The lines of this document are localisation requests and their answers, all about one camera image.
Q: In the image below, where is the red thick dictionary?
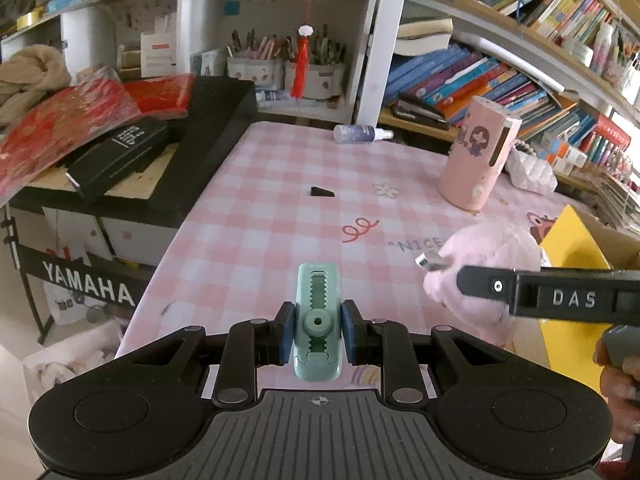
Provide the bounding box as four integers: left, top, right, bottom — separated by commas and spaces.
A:
579, 114, 631, 166

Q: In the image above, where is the pink checkered tablecloth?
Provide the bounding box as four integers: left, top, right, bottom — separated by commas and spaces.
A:
119, 122, 567, 353

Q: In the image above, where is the small black wedge piece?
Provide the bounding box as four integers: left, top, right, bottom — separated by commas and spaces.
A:
309, 186, 335, 197

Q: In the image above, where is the pink cylindrical humidifier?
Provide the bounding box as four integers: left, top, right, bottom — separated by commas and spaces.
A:
437, 96, 522, 212

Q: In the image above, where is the small spray bottle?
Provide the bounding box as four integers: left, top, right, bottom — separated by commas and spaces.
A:
333, 125, 394, 144

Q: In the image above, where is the orange white medicine box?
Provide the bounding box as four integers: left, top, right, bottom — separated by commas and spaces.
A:
554, 141, 587, 168

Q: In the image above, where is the green correction tape dispenser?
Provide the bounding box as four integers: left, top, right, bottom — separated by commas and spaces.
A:
293, 262, 343, 382

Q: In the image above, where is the black flat box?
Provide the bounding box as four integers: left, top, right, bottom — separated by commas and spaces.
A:
65, 117, 169, 204

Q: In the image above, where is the white quilted pearl handbag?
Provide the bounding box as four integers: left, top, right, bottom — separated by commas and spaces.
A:
506, 139, 558, 195

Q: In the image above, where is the pink plush toy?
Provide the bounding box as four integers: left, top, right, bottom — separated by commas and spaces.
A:
422, 221, 541, 347

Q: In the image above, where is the yellow cardboard box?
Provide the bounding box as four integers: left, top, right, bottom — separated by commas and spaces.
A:
537, 204, 640, 396

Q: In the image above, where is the red gift bag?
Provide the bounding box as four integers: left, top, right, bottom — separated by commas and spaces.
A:
1, 67, 195, 204

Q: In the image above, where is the white charger adapter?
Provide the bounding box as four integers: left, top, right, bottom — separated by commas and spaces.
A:
414, 252, 452, 272

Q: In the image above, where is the person's right hand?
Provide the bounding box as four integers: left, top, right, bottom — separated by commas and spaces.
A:
593, 339, 640, 444

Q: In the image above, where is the beige folded cloth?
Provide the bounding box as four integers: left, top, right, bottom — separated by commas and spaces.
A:
0, 44, 72, 129

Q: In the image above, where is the white bookshelf frame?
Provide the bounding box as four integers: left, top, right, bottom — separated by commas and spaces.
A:
352, 0, 639, 125

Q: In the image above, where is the red tassel ornament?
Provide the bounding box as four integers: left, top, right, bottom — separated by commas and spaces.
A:
291, 24, 314, 99

